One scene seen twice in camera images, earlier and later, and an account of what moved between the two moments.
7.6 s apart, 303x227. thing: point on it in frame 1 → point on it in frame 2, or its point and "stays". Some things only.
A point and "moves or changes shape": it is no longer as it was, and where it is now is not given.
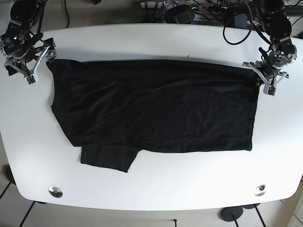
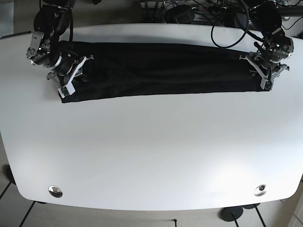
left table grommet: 55,191 stays
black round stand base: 232,213 stays
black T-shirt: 114,110 moves or changes shape
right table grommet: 260,190 stays
